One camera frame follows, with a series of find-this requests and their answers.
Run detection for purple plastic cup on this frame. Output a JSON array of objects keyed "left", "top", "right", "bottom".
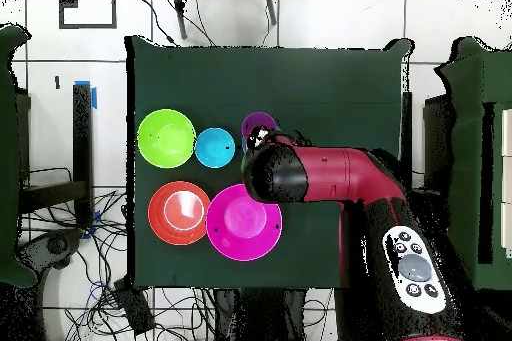
[{"left": 240, "top": 111, "right": 281, "bottom": 142}]

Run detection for small cyan bowl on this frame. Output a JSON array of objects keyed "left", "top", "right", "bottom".
[{"left": 194, "top": 127, "right": 237, "bottom": 169}]

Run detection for large pink bowl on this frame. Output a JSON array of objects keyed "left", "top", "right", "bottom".
[{"left": 205, "top": 183, "right": 284, "bottom": 262}]

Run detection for dark green table cloth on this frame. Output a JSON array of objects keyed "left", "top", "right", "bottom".
[{"left": 124, "top": 34, "right": 415, "bottom": 292}]

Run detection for large lime green bowl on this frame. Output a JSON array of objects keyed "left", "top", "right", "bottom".
[{"left": 136, "top": 108, "right": 198, "bottom": 169}]

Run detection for large red-orange bowl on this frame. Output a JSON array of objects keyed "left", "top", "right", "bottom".
[{"left": 147, "top": 180, "right": 212, "bottom": 247}]

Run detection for blue tape strip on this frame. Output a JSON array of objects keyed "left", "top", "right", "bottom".
[{"left": 74, "top": 80, "right": 98, "bottom": 110}]

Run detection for black metal stand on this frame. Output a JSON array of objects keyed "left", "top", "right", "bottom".
[{"left": 17, "top": 81, "right": 95, "bottom": 232}]

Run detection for green covered side table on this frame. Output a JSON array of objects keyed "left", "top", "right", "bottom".
[
  {"left": 0, "top": 23, "right": 39, "bottom": 289},
  {"left": 433, "top": 35, "right": 512, "bottom": 292}
]

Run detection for black power strip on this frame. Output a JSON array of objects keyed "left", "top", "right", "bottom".
[{"left": 113, "top": 278, "right": 156, "bottom": 336}]

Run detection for grey chair base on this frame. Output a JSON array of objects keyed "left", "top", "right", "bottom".
[{"left": 15, "top": 228, "right": 85, "bottom": 274}]

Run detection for black floor cable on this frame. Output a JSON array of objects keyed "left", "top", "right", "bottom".
[{"left": 133, "top": 0, "right": 178, "bottom": 46}]

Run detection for tangle of floor cables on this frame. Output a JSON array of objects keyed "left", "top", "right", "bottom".
[{"left": 19, "top": 188, "right": 217, "bottom": 341}]

